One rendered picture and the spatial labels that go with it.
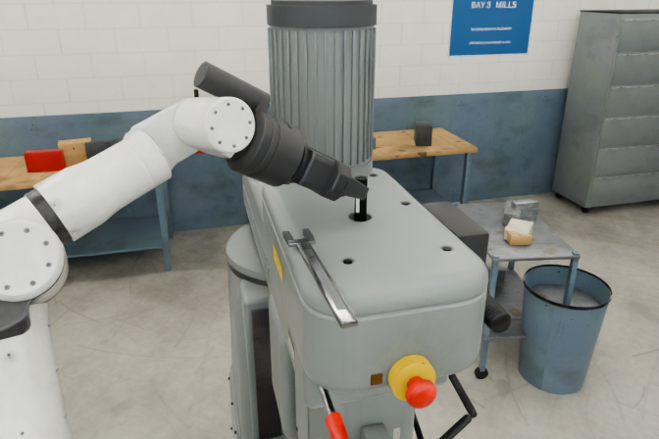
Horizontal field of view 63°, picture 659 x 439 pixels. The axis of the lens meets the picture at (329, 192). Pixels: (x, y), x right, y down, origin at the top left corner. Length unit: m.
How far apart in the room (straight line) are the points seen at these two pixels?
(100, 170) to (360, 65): 0.51
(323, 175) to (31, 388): 0.41
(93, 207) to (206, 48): 4.39
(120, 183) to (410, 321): 0.38
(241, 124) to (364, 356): 0.32
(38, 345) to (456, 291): 0.47
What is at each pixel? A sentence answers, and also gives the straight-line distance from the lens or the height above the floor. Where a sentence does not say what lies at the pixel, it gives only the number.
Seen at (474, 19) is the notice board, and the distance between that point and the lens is 5.66.
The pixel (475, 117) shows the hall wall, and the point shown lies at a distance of 5.84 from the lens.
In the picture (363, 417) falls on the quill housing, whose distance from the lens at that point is 0.96.
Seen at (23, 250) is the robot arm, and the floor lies 2.00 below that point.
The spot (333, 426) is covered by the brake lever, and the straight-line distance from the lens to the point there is 0.74.
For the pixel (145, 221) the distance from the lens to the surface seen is 5.13.
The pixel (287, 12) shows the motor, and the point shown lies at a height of 2.19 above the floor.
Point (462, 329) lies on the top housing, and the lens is 0.74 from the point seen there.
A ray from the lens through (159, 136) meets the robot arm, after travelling 0.70.
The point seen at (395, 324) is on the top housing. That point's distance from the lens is 0.69.
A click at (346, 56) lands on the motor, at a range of 0.94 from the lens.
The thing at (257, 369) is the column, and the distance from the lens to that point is 1.44.
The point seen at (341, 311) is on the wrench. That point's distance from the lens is 0.60.
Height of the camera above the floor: 2.23
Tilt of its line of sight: 21 degrees down
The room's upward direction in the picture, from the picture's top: straight up
